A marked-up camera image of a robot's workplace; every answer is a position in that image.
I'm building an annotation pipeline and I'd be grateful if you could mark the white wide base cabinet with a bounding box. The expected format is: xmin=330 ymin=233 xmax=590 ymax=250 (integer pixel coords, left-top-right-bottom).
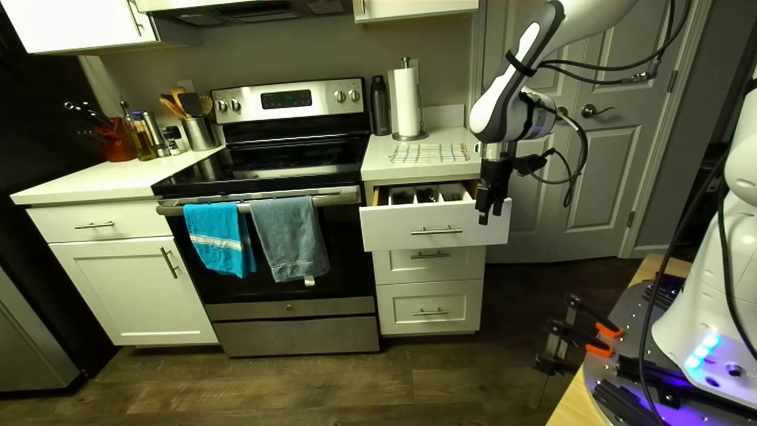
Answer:
xmin=11 ymin=145 xmax=227 ymax=350

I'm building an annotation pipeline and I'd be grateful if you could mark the metal robot mounting plate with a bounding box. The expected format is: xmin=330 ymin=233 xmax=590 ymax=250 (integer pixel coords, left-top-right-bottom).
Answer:
xmin=585 ymin=276 xmax=757 ymax=426

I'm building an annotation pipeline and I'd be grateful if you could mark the clear ridged counter mat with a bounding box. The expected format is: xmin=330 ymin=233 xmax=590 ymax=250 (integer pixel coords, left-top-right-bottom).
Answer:
xmin=384 ymin=139 xmax=485 ymax=167

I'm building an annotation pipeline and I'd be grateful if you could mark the black refrigerator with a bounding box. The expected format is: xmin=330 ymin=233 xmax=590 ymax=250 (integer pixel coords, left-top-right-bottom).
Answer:
xmin=0 ymin=11 xmax=124 ymax=384

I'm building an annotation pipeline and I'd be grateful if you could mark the black water bottle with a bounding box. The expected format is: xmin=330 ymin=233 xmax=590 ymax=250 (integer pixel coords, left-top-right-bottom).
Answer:
xmin=369 ymin=72 xmax=393 ymax=137

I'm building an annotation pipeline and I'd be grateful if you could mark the grey teal hand towel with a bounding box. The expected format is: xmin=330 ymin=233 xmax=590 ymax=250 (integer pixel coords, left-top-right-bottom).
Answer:
xmin=247 ymin=194 xmax=333 ymax=288

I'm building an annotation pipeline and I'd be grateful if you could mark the bright blue striped towel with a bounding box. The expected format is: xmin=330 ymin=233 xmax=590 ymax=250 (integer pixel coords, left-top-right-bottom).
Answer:
xmin=180 ymin=200 xmax=261 ymax=282

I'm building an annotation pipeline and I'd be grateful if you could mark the stainless range hood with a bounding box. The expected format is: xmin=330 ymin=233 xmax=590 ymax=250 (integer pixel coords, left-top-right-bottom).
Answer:
xmin=135 ymin=0 xmax=356 ymax=31

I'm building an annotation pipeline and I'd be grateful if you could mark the small white cabinet drawer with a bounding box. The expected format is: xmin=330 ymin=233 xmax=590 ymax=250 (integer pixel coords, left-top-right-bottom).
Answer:
xmin=375 ymin=276 xmax=487 ymax=339
xmin=369 ymin=244 xmax=490 ymax=288

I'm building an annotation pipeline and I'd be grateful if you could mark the red container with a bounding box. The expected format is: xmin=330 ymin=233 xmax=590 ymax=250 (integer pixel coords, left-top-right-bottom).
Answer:
xmin=98 ymin=116 xmax=142 ymax=166

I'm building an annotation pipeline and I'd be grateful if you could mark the white narrow drawer cabinet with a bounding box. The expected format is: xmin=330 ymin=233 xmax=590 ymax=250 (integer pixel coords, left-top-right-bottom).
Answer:
xmin=361 ymin=126 xmax=507 ymax=341

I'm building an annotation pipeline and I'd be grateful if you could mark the glass oil bottle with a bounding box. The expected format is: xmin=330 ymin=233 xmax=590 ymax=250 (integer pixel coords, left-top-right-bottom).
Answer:
xmin=125 ymin=108 xmax=161 ymax=162

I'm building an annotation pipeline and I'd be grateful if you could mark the white utensil crock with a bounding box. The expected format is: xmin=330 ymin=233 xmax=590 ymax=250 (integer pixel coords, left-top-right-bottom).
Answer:
xmin=182 ymin=114 xmax=215 ymax=153

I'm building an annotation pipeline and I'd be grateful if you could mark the wide white cabinet drawer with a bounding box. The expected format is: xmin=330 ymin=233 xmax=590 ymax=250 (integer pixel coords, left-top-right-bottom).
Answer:
xmin=26 ymin=198 xmax=176 ymax=246

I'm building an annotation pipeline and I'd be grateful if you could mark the white paper towel roll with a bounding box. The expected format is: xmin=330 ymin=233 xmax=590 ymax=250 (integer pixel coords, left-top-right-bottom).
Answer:
xmin=389 ymin=55 xmax=427 ymax=145

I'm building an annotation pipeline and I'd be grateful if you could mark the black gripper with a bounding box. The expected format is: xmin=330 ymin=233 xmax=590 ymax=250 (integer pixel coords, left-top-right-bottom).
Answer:
xmin=474 ymin=142 xmax=514 ymax=227

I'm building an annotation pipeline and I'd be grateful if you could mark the dark lever door handle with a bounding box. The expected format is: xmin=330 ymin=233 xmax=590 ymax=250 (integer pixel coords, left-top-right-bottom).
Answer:
xmin=581 ymin=102 xmax=617 ymax=120

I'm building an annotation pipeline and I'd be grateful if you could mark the grey appliance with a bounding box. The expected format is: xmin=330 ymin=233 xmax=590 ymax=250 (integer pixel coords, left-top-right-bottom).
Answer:
xmin=0 ymin=264 xmax=84 ymax=395

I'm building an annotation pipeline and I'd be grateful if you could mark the white drawer holding cutlery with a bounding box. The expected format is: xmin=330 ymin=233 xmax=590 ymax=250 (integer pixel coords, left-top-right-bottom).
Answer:
xmin=358 ymin=179 xmax=514 ymax=255

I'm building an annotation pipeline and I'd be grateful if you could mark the stainless steel electric stove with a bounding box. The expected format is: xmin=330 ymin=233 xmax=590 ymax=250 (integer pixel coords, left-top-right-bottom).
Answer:
xmin=149 ymin=75 xmax=384 ymax=359

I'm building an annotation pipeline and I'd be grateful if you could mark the white cutlery organizer tray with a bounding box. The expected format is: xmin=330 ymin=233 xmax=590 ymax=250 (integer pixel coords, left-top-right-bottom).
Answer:
xmin=384 ymin=182 xmax=474 ymax=208

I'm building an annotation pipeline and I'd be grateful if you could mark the white wall cabinet with handle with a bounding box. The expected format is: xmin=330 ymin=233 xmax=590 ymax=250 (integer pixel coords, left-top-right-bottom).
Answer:
xmin=0 ymin=0 xmax=161 ymax=57

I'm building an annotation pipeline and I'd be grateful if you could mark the white base cabinet door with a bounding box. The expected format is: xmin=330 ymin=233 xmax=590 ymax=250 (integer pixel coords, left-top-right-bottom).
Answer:
xmin=51 ymin=233 xmax=220 ymax=347

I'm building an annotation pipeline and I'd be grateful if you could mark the white panel door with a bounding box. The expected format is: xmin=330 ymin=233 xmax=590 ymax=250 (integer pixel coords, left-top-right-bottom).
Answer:
xmin=478 ymin=0 xmax=587 ymax=264
xmin=578 ymin=0 xmax=706 ymax=260

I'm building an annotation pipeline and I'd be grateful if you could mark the black orange bar clamp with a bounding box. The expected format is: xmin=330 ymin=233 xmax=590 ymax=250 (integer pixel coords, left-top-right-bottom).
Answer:
xmin=529 ymin=317 xmax=628 ymax=413
xmin=561 ymin=294 xmax=630 ymax=344

